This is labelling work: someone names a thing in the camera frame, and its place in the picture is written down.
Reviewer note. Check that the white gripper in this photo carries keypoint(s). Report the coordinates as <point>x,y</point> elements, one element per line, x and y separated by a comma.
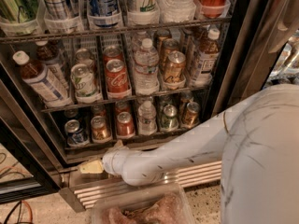
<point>111,161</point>

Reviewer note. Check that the orange can bottom shelf front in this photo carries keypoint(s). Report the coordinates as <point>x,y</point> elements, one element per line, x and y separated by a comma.
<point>100,131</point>

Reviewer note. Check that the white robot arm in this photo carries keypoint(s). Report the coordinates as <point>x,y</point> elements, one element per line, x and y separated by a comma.
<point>257,143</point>

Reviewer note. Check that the red can bottom shelf front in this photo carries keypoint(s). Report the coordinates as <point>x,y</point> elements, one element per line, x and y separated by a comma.
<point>125,124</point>

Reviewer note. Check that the blue can bottom shelf front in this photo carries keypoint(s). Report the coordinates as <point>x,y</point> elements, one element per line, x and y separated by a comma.
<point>76,134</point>

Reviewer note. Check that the stainless fridge base grille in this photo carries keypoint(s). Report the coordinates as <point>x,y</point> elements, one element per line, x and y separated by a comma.
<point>201,183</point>

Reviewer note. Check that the small water bottle bottom shelf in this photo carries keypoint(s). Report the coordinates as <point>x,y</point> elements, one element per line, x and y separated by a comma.
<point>147,118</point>

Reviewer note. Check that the white green can middle shelf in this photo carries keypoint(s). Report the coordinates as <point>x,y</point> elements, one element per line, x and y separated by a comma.
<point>83,80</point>

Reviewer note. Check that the red Coca-Cola can middle shelf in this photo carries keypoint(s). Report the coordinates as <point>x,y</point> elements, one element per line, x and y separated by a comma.
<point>116,76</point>

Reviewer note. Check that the green can bottom shelf front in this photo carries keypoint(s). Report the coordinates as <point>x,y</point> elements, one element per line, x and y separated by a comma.
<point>169,118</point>

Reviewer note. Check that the gold can bottom shelf right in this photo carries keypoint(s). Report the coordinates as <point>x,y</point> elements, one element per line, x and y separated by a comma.
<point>190,114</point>

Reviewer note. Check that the gold can shelf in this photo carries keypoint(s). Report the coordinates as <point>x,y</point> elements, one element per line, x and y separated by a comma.
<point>190,114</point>
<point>174,66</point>

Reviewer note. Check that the water bottle middle shelf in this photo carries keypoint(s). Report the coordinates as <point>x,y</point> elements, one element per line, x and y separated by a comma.
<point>146,68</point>

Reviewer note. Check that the gold can middle shelf front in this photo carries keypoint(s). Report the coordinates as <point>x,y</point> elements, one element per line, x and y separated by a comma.
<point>174,66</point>

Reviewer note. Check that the tea bottle right middle shelf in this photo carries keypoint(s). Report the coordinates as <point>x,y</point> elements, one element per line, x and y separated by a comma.
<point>205,55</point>

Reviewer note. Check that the blue white can top shelf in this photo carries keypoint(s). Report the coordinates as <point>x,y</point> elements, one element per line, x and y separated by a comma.
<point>102,11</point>

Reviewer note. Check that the plaid can top shelf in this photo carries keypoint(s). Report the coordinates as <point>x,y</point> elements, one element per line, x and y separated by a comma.
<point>62,9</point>

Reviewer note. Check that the water bottle top shelf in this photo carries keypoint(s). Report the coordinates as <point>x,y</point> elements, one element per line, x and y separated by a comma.
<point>176,10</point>

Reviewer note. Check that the green can top shelf left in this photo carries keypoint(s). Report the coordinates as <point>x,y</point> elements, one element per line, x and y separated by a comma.
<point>18,11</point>

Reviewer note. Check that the clear plastic bin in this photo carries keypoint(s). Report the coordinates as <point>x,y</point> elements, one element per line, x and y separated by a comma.
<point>165,204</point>

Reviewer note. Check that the open glass door left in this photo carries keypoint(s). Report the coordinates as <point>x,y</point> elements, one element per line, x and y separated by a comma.
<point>31,172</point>

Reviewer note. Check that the tea bottle front left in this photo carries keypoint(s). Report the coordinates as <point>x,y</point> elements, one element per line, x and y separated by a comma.
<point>38,76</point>

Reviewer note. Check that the tea bottle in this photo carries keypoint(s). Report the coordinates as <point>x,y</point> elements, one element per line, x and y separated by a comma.
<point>51,57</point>
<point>38,76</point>

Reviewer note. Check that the tea bottle rear left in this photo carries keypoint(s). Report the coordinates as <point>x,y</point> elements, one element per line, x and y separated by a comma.
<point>51,57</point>

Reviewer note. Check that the fridge centre door frame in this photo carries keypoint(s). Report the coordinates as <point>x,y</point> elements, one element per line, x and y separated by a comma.
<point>257,33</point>

